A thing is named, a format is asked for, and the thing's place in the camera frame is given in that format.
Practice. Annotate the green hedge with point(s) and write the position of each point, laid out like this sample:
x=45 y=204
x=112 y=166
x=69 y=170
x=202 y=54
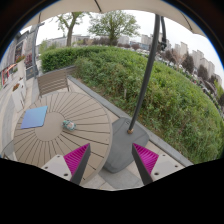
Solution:
x=173 y=107

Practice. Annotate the beige parasol canopy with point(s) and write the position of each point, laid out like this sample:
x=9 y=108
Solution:
x=160 y=7

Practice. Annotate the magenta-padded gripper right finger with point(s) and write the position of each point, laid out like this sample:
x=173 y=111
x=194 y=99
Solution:
x=152 y=166

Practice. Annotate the grey umbrella base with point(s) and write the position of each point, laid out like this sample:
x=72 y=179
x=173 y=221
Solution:
x=120 y=155

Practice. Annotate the dark umbrella pole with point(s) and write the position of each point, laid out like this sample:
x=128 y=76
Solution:
x=159 y=37

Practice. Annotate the blue mouse pad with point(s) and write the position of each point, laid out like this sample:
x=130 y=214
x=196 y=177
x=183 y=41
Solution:
x=34 y=117

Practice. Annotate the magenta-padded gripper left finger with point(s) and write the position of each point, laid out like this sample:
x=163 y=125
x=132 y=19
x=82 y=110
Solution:
x=71 y=166

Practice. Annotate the beige slatted patio chair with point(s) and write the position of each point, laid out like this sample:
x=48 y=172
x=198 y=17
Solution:
x=52 y=81

